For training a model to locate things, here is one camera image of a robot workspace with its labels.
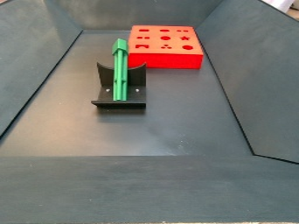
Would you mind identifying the green three-prong object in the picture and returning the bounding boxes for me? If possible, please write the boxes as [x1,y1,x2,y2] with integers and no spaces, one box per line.
[113,38,129,101]

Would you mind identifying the black curved fixture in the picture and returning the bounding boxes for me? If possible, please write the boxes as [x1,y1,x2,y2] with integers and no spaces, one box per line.
[91,64,146,109]

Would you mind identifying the red shape-sorter block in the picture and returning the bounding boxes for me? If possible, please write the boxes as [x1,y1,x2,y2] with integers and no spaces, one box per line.
[129,25,203,69]

